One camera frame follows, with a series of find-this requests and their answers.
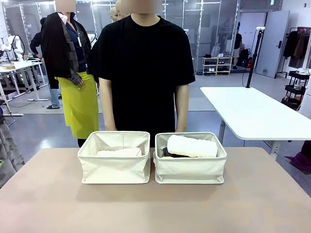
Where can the black tripod pole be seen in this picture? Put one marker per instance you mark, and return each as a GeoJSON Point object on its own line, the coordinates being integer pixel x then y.
{"type": "Point", "coordinates": [252, 60]}

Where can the person's left hand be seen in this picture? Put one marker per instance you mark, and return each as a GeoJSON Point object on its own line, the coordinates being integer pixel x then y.
{"type": "Point", "coordinates": [181, 128]}

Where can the background person with cap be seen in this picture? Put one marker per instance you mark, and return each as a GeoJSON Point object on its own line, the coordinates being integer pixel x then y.
{"type": "Point", "coordinates": [237, 46]}

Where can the white table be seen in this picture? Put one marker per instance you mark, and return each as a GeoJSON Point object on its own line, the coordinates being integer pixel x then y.
{"type": "Point", "coordinates": [255, 114]}

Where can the white towel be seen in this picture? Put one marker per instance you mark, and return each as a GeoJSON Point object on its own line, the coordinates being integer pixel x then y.
{"type": "Point", "coordinates": [192, 146]}

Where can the background person in dark clothes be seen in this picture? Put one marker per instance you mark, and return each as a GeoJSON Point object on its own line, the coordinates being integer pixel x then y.
{"type": "Point", "coordinates": [36, 43]}

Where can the person in yellow apron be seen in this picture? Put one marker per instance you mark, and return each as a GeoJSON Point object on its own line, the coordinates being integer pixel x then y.
{"type": "Point", "coordinates": [77, 102]}

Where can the white desk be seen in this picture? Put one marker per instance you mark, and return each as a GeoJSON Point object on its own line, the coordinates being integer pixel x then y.
{"type": "Point", "coordinates": [17, 66]}

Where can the person's left forearm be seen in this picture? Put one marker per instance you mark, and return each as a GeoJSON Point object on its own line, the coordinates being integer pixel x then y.
{"type": "Point", "coordinates": [182, 114]}

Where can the person's right forearm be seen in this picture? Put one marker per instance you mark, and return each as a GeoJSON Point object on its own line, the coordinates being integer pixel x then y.
{"type": "Point", "coordinates": [108, 114]}

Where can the person in black t-shirt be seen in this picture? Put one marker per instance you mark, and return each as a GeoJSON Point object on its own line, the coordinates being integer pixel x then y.
{"type": "Point", "coordinates": [145, 72]}

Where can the clothes rack with dark coats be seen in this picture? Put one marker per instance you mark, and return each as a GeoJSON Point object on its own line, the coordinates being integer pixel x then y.
{"type": "Point", "coordinates": [297, 48]}

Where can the bald person in black jacket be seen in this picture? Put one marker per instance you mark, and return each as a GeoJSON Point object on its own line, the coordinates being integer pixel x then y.
{"type": "Point", "coordinates": [96, 55]}

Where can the wooden shoe rack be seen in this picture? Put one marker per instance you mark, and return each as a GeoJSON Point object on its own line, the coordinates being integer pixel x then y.
{"type": "Point", "coordinates": [217, 65]}

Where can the grey door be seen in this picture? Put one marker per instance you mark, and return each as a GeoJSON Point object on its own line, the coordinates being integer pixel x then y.
{"type": "Point", "coordinates": [272, 43]}

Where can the black utility cart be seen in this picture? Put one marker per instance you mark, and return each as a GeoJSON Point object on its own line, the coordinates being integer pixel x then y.
{"type": "Point", "coordinates": [294, 89]}

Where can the black equipment cases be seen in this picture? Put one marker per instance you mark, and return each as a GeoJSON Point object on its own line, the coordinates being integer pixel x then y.
{"type": "Point", "coordinates": [245, 58]}

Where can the small white background robot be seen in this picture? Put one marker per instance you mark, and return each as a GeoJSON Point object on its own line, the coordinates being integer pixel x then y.
{"type": "Point", "coordinates": [14, 46]}

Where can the grey blanket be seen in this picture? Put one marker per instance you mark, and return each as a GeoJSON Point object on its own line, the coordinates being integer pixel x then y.
{"type": "Point", "coordinates": [9, 150]}

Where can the cream fabric basket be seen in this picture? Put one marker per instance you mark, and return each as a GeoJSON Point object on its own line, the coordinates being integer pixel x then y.
{"type": "Point", "coordinates": [116, 167]}
{"type": "Point", "coordinates": [189, 170]}

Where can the person's right hand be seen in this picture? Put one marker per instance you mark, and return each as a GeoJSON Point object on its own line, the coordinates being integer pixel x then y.
{"type": "Point", "coordinates": [111, 127]}

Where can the dark grey towel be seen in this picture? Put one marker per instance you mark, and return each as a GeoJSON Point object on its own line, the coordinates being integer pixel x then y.
{"type": "Point", "coordinates": [167, 151]}

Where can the pale pink towel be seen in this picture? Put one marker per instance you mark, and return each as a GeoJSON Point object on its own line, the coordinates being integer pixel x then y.
{"type": "Point", "coordinates": [121, 153]}

